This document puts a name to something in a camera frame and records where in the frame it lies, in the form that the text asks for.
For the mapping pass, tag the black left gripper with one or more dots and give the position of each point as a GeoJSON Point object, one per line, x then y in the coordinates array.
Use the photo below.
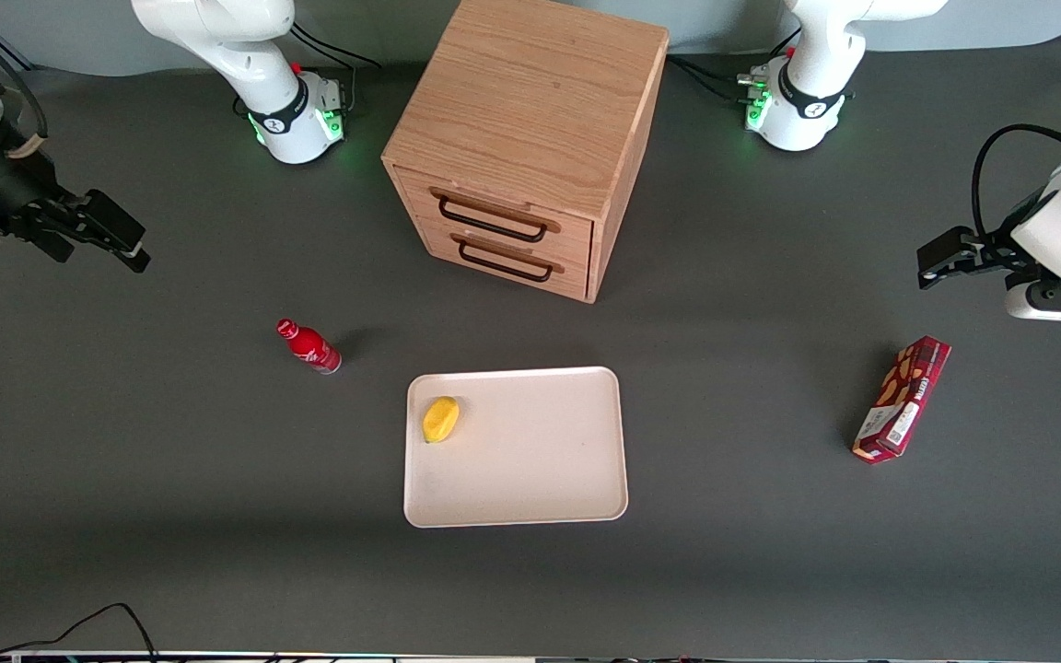
{"type": "Point", "coordinates": [991, 250]}

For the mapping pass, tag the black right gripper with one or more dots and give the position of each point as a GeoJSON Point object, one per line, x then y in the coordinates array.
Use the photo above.
{"type": "Point", "coordinates": [7, 191]}

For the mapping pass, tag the red coke bottle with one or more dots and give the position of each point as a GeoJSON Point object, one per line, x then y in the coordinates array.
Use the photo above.
{"type": "Point", "coordinates": [311, 348]}

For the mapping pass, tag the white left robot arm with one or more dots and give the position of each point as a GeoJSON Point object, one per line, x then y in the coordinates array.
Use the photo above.
{"type": "Point", "coordinates": [807, 83]}

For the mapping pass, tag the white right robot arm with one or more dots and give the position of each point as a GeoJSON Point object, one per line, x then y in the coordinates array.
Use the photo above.
{"type": "Point", "coordinates": [245, 55]}

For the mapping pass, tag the beige rectangular tray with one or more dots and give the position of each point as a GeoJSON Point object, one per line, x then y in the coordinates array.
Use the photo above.
{"type": "Point", "coordinates": [540, 460]}

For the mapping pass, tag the red snack box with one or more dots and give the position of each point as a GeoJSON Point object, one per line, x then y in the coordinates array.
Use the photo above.
{"type": "Point", "coordinates": [903, 401]}

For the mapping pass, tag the yellow lemon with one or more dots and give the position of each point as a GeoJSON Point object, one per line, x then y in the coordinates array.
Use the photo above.
{"type": "Point", "coordinates": [441, 420]}

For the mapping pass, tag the wooden two-drawer cabinet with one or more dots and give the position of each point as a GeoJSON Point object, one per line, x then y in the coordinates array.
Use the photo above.
{"type": "Point", "coordinates": [530, 101]}

